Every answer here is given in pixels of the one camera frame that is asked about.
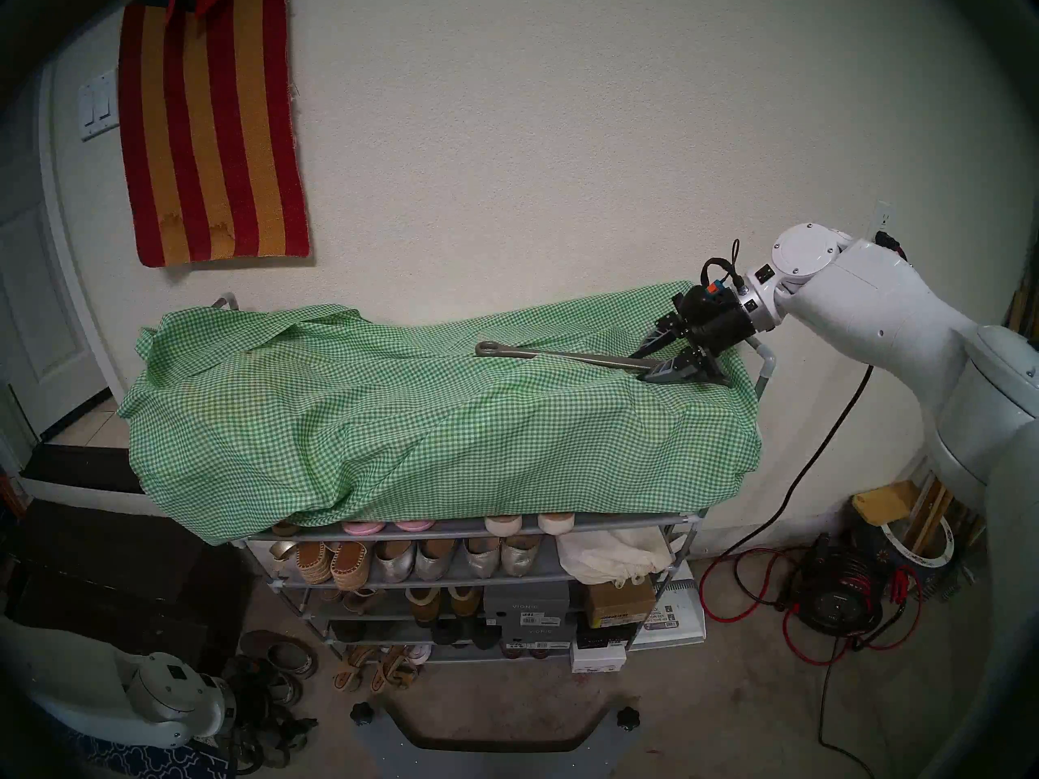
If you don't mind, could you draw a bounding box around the black curved base handle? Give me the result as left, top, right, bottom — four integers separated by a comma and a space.
383, 703, 618, 754

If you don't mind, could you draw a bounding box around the thin black floor cable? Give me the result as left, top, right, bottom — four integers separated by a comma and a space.
817, 648, 877, 779

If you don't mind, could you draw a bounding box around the grey Vionic shoe box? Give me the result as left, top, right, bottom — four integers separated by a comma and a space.
485, 583, 571, 624
491, 621, 577, 652

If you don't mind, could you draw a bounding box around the tan strappy sandal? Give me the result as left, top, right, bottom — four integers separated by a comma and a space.
372, 646, 416, 693
333, 646, 368, 693

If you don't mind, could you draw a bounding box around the red cable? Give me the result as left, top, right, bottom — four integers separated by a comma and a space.
700, 546, 924, 666

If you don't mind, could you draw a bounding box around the brown cardboard box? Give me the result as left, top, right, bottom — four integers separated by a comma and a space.
583, 579, 657, 629

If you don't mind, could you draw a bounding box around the yellow cardboard box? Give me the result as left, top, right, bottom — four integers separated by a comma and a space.
852, 481, 916, 527

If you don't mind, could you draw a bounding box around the dark bucket with white rim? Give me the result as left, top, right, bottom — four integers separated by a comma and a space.
877, 514, 957, 596

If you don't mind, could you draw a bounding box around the dark power cord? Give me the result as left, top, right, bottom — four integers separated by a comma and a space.
700, 366, 875, 608

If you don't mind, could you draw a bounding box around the small white box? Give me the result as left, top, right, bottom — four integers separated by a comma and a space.
570, 643, 627, 674

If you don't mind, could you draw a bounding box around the grey robot base platform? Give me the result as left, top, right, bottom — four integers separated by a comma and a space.
353, 708, 642, 779

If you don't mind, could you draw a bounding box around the grey metal shoe rack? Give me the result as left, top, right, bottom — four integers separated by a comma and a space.
213, 292, 782, 665

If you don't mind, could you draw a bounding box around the blue patterned rug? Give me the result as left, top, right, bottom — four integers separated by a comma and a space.
81, 745, 222, 779

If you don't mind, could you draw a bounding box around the black cable reel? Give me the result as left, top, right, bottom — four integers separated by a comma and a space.
783, 534, 886, 636

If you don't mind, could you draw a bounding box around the yellow wooden stick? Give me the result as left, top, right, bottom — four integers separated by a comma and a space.
909, 469, 955, 549

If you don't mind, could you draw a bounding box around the dark brown trunk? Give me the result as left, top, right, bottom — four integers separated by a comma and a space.
16, 501, 248, 665

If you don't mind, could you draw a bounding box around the cream cloth bag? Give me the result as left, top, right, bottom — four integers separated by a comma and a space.
556, 527, 675, 587

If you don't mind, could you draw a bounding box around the flat white labelled box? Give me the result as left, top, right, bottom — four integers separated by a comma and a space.
632, 579, 705, 652

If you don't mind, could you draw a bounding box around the tan espadrille sandal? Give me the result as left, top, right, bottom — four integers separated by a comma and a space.
331, 542, 373, 590
270, 540, 334, 585

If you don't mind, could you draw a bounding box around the long grey metal shoehorn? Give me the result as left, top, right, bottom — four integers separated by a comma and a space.
475, 341, 735, 389

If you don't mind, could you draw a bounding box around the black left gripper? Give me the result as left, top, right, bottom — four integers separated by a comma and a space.
223, 668, 293, 750

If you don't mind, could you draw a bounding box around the silver flat shoe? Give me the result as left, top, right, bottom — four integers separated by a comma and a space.
502, 536, 543, 577
373, 540, 416, 583
464, 538, 504, 579
416, 540, 457, 582

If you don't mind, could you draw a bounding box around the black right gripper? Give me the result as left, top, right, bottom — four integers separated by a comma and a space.
629, 285, 756, 383

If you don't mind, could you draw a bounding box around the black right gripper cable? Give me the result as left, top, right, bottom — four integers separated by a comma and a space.
701, 239, 746, 293

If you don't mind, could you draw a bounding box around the green white gingham cloth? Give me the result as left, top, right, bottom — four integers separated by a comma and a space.
118, 281, 764, 545

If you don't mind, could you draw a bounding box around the white light switch plate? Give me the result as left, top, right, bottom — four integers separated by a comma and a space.
79, 69, 120, 141

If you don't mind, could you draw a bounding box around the red yellow striped wall rug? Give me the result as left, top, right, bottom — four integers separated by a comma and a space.
119, 0, 312, 268

